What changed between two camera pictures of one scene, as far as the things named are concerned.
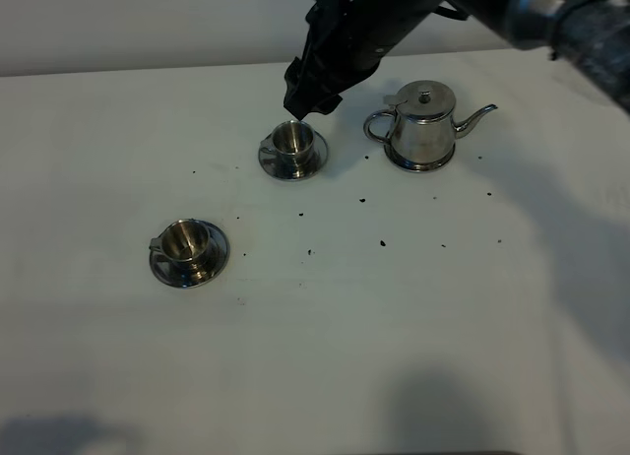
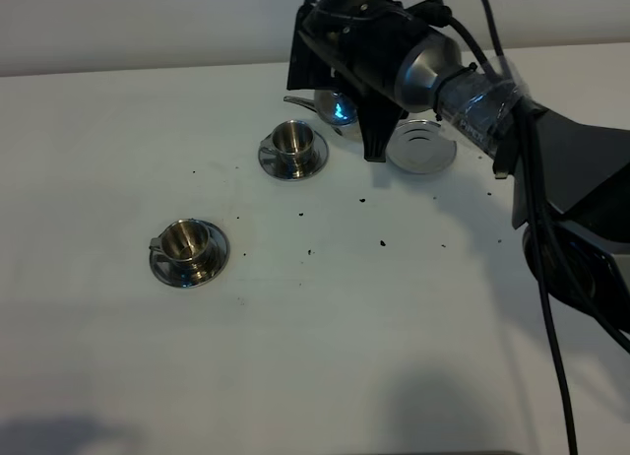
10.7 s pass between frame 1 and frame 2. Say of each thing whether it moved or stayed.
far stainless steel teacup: stayed
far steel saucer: stayed
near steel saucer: stayed
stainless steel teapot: moved
